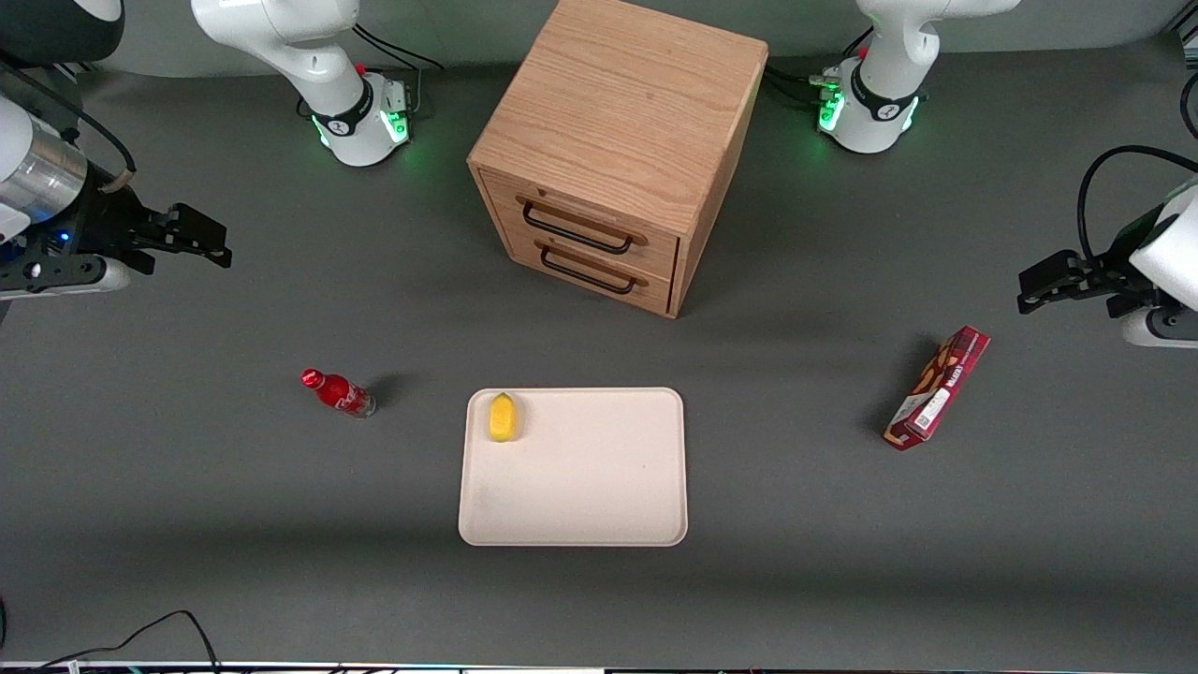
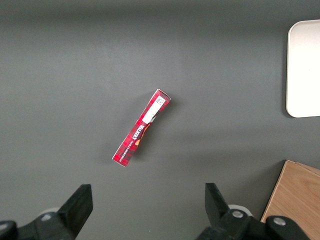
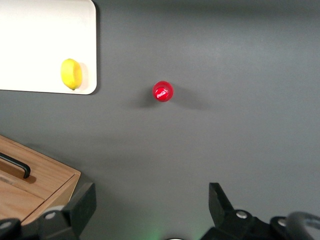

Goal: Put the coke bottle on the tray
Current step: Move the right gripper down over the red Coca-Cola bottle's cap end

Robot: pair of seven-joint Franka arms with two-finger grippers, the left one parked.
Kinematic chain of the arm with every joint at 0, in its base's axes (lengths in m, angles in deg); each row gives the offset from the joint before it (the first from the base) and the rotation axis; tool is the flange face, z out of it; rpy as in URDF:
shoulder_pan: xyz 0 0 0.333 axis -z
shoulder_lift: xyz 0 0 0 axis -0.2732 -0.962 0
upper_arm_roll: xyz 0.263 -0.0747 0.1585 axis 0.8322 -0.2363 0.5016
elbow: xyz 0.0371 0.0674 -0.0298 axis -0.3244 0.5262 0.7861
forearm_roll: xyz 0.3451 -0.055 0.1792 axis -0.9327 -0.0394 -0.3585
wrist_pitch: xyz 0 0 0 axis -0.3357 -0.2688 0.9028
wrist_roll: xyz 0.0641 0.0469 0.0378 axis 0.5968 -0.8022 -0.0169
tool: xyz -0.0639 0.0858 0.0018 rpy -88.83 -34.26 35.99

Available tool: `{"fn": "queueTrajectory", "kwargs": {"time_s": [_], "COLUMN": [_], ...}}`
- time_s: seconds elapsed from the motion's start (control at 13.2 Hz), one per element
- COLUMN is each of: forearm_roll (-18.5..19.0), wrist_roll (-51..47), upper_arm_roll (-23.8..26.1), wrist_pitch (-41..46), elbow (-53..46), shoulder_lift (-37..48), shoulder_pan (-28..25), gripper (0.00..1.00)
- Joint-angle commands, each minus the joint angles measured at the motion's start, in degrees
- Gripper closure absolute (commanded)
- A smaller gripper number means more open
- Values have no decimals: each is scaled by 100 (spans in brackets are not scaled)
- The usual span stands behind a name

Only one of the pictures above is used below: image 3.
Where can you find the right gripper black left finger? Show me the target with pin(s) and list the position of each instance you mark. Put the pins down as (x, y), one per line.
(75, 212)

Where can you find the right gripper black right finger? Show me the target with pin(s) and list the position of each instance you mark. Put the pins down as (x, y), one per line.
(225, 217)

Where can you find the red-capped coke bottle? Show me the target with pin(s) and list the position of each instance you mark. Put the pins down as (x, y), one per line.
(163, 91)

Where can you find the cream plastic tray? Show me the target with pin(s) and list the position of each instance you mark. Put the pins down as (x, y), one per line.
(37, 37)

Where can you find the wooden drawer under cabinet lid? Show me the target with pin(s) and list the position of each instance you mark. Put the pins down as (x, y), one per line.
(50, 172)

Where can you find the wooden two-drawer cabinet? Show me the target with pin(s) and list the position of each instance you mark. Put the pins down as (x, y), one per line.
(22, 197)

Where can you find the yellow lemon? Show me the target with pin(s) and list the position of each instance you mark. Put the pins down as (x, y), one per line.
(71, 74)

